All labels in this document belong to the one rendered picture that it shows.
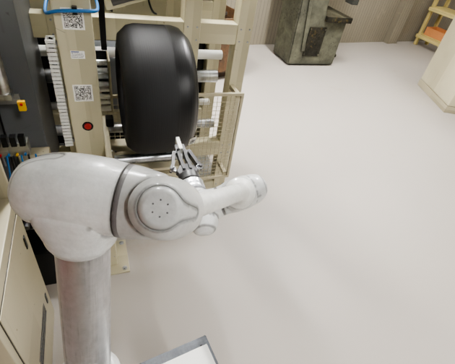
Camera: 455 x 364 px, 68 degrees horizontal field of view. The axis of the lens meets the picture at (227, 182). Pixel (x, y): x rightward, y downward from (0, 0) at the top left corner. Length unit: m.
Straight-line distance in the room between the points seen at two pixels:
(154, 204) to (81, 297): 0.29
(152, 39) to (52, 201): 1.01
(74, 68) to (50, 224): 0.99
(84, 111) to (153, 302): 1.20
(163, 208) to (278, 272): 1.99
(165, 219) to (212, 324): 1.68
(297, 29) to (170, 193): 5.30
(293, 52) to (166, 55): 4.51
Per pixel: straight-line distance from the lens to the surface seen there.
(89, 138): 1.68
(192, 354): 1.28
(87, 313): 0.76
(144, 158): 1.67
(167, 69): 1.41
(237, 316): 2.21
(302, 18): 5.70
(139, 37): 1.48
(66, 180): 0.59
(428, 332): 2.69
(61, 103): 1.60
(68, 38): 1.48
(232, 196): 0.93
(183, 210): 0.52
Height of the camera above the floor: 1.92
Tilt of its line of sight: 40 degrees down
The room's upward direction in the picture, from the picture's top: 11 degrees clockwise
